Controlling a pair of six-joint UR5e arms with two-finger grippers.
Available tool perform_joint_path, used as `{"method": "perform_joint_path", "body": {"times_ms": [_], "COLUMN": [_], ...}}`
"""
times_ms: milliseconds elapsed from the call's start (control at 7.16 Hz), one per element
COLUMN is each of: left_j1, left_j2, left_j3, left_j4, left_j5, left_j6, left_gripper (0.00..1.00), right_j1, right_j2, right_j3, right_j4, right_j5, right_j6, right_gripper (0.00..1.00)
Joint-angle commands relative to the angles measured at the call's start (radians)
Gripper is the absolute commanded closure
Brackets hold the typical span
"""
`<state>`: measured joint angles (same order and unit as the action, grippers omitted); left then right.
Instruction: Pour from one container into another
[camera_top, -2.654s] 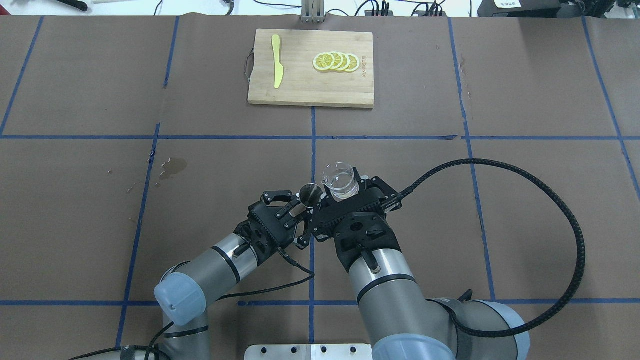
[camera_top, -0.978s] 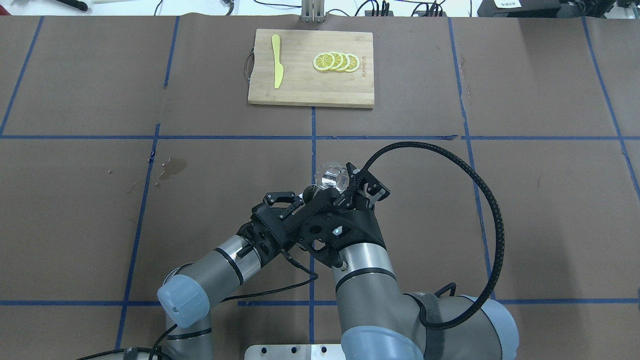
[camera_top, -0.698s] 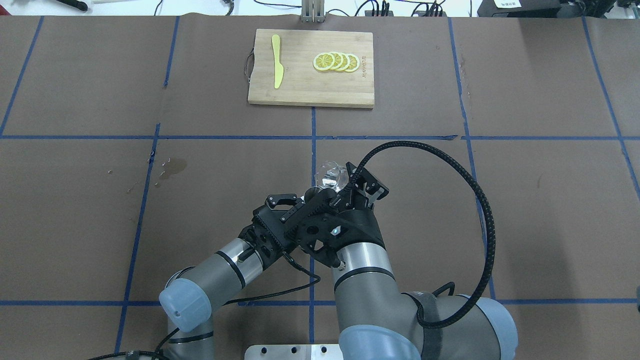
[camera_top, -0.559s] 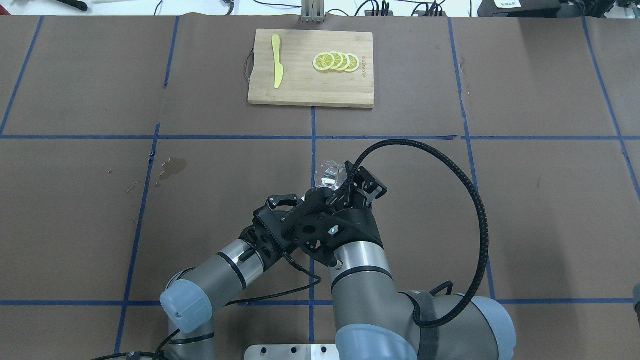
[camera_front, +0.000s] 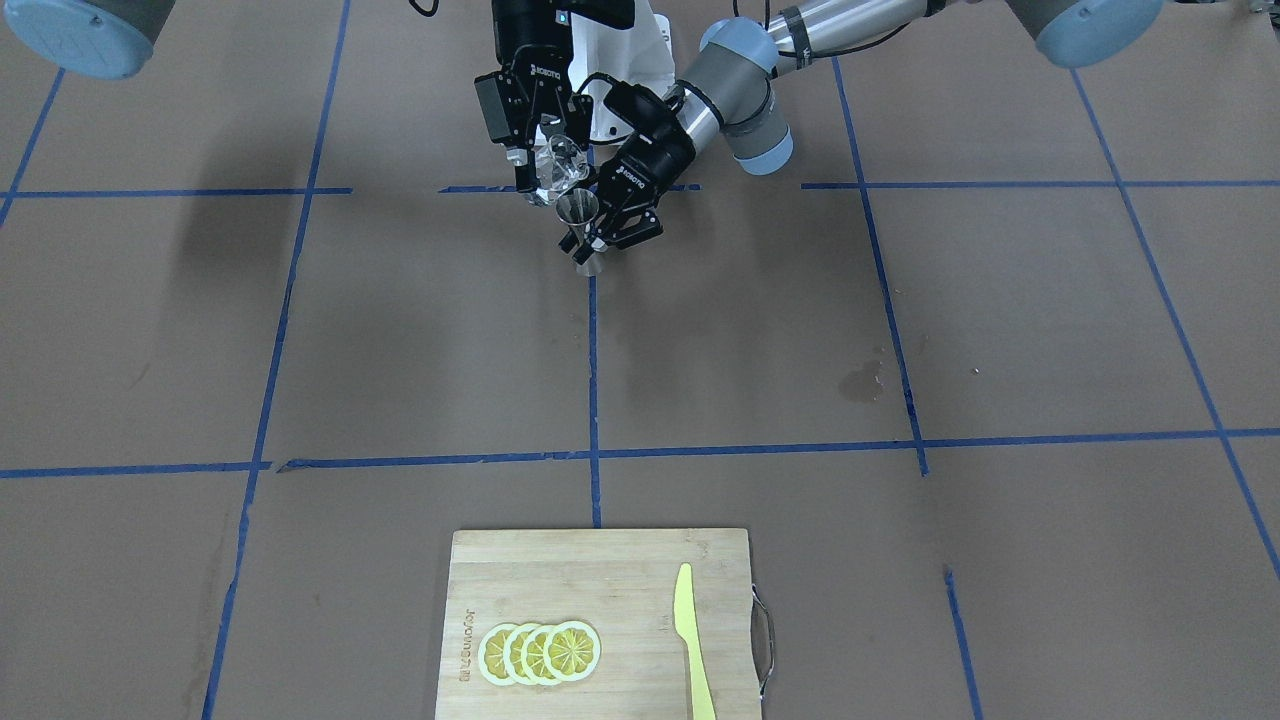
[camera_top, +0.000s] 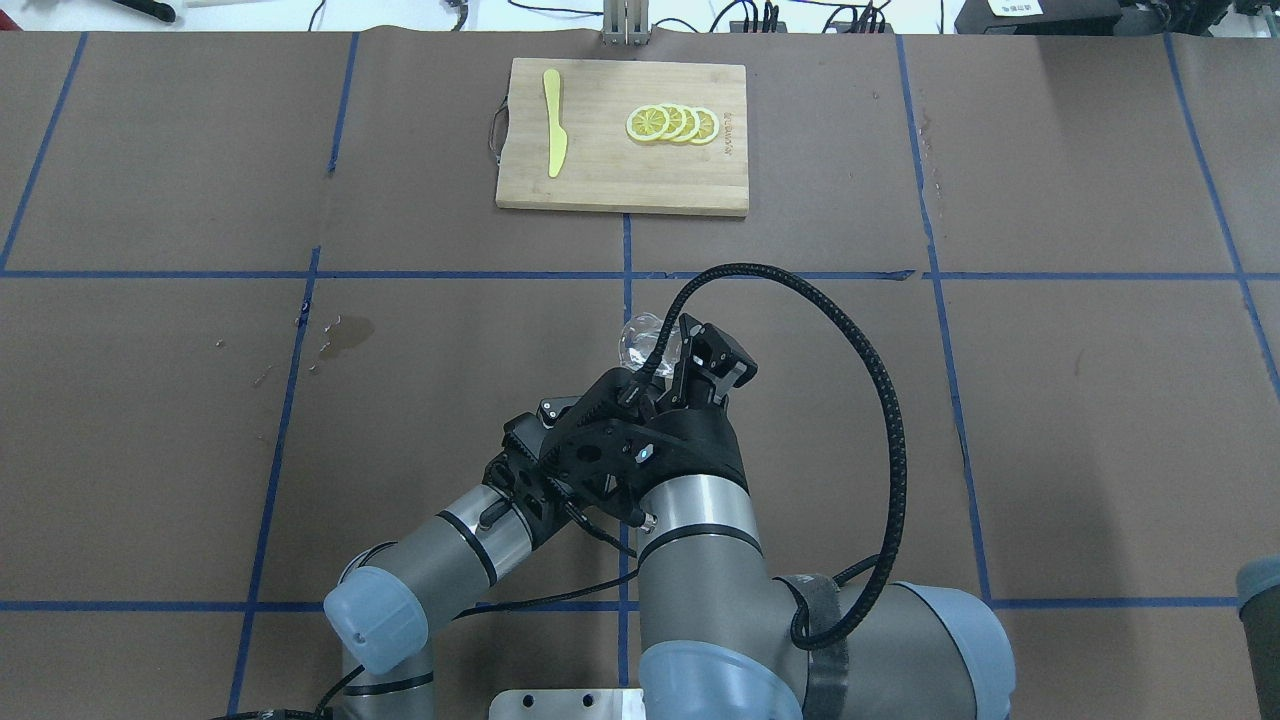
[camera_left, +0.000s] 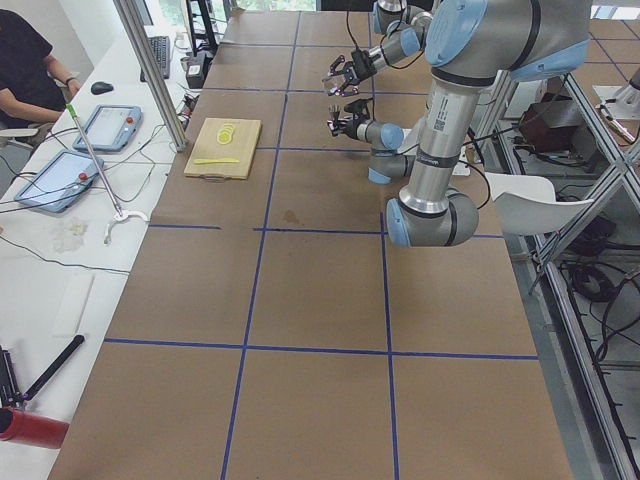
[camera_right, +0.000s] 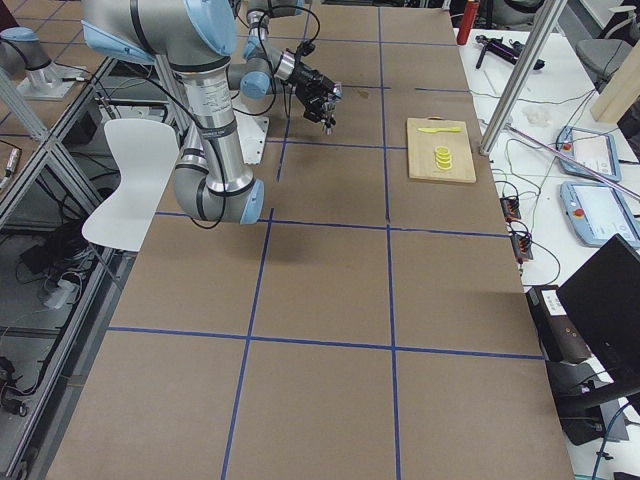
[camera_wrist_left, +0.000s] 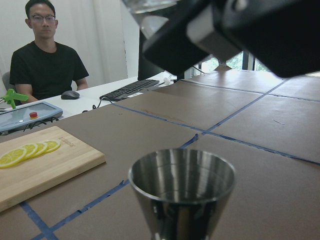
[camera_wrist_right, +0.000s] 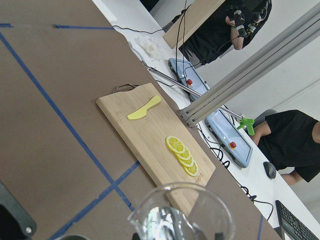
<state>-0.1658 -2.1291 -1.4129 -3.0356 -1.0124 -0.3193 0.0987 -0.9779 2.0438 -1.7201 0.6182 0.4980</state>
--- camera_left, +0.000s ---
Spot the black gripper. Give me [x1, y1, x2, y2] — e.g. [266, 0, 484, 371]
[327, 112, 363, 139]
[327, 55, 374, 97]

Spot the steel double jigger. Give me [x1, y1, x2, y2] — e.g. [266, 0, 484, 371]
[327, 104, 341, 137]

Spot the clear glass cup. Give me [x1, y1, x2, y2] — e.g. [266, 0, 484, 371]
[322, 75, 342, 96]

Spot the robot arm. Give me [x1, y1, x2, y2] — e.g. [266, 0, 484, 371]
[323, 1, 592, 247]
[322, 1, 434, 97]

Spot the wooden cutting board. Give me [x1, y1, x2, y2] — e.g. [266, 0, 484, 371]
[184, 118, 262, 180]

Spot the yellow plastic knife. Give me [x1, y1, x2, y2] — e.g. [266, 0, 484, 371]
[193, 157, 240, 165]

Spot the black keyboard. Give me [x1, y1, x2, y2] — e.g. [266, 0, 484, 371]
[147, 36, 171, 80]

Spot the white plastic chair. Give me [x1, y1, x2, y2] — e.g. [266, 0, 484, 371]
[485, 172, 594, 235]

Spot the far blue teach pendant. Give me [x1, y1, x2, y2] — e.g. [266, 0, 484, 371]
[80, 104, 142, 153]

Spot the blue teach pendant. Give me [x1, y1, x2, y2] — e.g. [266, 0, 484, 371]
[14, 150, 98, 213]
[80, 104, 142, 153]

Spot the long metal grabber stick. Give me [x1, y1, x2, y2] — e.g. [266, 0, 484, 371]
[66, 103, 149, 245]

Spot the black computer mouse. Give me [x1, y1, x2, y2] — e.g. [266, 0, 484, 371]
[90, 81, 114, 95]

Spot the near blue teach pendant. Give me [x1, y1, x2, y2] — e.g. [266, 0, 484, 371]
[14, 150, 98, 213]

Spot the seated person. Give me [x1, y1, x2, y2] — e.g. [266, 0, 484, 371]
[1, 9, 81, 128]

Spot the red bottle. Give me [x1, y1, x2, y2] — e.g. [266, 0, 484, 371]
[1, 407, 69, 449]

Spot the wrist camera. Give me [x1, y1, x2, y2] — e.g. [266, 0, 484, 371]
[344, 97, 373, 120]
[351, 49, 371, 68]

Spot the aluminium frame post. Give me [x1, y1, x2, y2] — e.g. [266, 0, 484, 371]
[113, 0, 187, 152]

